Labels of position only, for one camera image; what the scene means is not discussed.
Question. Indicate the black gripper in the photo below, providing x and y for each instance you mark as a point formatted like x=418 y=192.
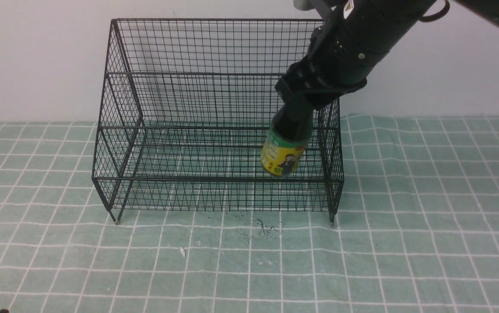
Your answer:
x=342 y=52

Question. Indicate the dark sauce bottle orange cap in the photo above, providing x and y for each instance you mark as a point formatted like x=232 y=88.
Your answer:
x=285 y=143

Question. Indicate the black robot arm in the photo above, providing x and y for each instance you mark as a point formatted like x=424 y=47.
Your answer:
x=399 y=58

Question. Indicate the green white checkered tablecloth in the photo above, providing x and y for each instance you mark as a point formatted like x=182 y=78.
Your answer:
x=417 y=231

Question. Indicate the black wire mesh rack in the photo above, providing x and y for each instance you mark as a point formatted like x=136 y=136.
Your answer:
x=186 y=107

